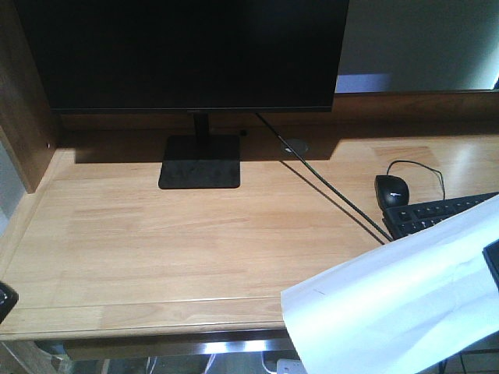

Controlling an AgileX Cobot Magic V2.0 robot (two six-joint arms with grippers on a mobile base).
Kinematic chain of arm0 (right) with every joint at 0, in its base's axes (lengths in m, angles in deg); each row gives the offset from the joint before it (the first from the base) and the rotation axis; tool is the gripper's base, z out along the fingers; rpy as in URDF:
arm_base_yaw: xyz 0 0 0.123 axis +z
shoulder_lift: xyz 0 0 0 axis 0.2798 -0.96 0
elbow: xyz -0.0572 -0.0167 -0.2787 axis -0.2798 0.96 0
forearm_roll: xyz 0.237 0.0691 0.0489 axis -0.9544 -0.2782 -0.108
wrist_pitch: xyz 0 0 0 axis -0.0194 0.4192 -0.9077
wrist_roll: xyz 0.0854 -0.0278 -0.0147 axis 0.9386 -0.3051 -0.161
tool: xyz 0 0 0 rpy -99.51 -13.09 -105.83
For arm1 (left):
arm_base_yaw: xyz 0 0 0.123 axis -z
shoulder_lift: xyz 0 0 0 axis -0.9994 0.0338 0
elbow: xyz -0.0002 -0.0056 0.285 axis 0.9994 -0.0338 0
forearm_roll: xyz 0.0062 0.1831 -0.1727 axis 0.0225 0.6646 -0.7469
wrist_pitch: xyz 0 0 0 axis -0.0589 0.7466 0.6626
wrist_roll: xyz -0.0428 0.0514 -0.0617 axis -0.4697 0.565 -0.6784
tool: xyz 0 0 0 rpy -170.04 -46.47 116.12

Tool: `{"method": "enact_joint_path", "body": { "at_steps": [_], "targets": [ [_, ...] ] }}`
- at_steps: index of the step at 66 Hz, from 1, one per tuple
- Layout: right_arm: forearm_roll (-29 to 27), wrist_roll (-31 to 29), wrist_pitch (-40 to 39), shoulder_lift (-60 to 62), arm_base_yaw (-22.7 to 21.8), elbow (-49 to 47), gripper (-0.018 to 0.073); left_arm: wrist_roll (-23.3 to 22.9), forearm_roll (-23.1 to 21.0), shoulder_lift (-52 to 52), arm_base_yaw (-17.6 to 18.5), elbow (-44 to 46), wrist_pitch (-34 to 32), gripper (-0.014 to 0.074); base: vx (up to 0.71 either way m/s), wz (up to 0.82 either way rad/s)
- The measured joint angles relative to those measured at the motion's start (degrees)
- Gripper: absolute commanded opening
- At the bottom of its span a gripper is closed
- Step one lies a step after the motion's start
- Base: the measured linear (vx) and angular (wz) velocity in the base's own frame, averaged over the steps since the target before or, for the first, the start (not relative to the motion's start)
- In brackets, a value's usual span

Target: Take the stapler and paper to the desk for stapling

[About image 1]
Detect white paper sheet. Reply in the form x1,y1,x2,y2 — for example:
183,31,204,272
281,198,498,373

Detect wooden desk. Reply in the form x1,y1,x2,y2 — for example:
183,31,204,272
1,1,498,357

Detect black computer monitor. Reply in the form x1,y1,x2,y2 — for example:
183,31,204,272
15,1,349,189

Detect black computer mouse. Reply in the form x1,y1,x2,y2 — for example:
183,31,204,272
374,175,409,210

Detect black keyboard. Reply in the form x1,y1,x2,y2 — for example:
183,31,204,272
383,192,498,240

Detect white power strip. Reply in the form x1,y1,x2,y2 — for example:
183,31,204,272
261,350,307,374

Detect grey desk cable grommet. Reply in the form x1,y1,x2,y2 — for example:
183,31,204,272
281,139,309,155

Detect black monitor cable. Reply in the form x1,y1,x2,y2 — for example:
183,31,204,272
255,112,393,242

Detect thin black mouse cable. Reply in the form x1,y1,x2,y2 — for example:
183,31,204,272
386,160,446,199

